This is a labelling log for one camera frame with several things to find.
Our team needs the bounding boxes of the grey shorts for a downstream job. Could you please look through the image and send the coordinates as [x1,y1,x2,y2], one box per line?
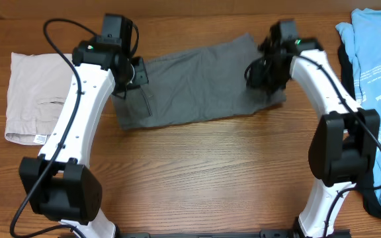
[112,34,286,130]

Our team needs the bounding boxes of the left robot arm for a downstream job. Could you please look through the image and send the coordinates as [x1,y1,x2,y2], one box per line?
[19,14,148,237]

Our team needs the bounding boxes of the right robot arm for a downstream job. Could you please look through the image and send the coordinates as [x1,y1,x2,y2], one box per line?
[244,20,381,237]

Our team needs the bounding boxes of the folded beige shorts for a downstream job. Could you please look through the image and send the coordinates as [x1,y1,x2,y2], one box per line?
[5,52,73,145]

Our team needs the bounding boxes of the black garment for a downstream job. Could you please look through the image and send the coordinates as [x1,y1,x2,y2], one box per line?
[337,42,381,219]

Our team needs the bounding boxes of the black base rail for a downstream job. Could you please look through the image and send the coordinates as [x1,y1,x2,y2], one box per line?
[58,228,353,238]

